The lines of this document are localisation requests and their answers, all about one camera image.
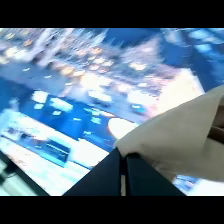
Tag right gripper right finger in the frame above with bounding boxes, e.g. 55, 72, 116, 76
125, 152, 186, 197

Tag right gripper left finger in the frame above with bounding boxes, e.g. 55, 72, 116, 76
62, 147, 124, 197

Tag beige garment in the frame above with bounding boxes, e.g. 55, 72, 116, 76
113, 84, 224, 183

